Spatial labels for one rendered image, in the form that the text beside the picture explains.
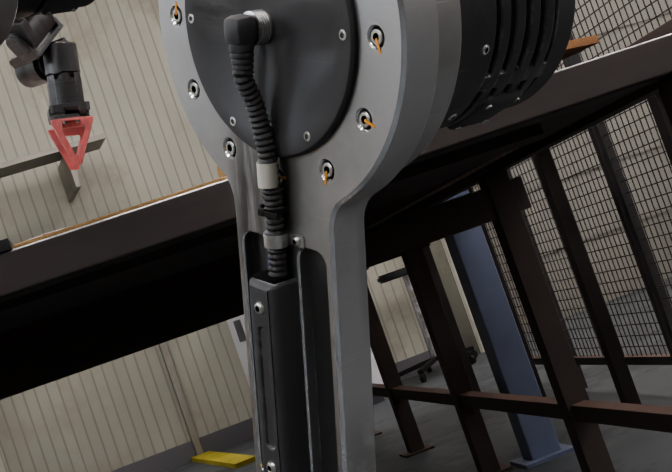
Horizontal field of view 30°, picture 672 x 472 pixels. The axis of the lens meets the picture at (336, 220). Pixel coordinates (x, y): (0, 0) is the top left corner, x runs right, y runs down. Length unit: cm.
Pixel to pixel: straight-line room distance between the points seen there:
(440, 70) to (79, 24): 750
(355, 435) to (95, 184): 717
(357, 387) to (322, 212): 12
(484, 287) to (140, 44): 469
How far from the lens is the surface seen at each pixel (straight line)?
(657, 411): 260
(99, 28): 822
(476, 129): 190
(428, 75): 72
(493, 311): 393
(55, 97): 211
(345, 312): 80
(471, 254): 392
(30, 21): 210
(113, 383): 785
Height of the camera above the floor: 71
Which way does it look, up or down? 3 degrees up
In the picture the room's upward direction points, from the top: 19 degrees counter-clockwise
